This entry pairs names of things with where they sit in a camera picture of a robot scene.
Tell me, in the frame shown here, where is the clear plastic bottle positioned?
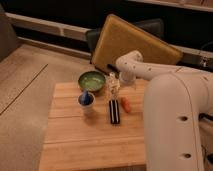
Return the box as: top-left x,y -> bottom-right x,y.
109,72 -> 120,99

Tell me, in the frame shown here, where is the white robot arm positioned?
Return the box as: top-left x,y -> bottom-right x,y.
116,50 -> 213,171

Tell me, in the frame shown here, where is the yellow cushion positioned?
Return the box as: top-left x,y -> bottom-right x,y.
92,14 -> 183,73

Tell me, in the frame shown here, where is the black striped rectangular block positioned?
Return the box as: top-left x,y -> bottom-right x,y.
109,100 -> 120,124

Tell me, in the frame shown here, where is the white cup with blue object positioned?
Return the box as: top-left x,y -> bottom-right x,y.
78,91 -> 95,113

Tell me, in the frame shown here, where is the green bowl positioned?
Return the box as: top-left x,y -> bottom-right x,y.
78,71 -> 106,92

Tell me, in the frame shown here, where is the wooden cutting board table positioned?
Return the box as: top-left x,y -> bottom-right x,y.
39,80 -> 147,171

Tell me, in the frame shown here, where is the orange carrot toy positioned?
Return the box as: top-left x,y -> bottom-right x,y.
121,97 -> 131,113

